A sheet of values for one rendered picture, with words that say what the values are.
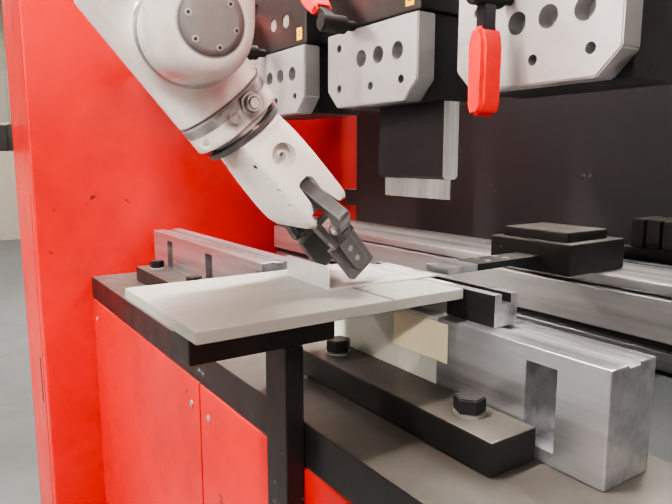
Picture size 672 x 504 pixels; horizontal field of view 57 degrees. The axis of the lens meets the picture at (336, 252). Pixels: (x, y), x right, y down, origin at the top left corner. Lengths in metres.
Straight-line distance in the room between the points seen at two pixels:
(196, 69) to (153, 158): 0.97
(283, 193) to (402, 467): 0.25
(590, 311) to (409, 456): 0.35
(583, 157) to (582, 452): 0.69
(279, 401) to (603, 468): 0.28
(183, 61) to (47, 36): 0.95
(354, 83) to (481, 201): 0.65
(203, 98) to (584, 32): 0.29
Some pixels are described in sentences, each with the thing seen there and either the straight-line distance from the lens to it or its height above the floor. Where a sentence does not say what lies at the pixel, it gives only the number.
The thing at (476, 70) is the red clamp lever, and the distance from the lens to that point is 0.49.
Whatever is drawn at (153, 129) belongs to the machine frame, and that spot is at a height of 1.18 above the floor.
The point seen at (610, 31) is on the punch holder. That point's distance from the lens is 0.47.
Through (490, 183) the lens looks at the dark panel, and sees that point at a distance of 1.25.
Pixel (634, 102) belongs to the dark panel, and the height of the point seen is 1.21.
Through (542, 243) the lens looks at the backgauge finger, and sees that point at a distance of 0.77.
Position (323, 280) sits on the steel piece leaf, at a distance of 0.57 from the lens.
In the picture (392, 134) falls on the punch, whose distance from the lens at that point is 0.67.
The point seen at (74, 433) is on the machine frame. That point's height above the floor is 0.54.
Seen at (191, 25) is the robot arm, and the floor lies 1.21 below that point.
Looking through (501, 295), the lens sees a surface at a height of 1.00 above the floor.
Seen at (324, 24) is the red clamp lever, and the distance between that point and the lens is 0.65.
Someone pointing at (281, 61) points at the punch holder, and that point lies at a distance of 0.80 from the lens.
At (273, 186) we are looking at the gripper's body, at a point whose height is 1.10.
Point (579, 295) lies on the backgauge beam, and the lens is 0.81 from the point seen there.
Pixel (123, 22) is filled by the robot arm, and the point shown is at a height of 1.22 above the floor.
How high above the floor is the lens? 1.12
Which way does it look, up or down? 9 degrees down
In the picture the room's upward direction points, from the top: straight up
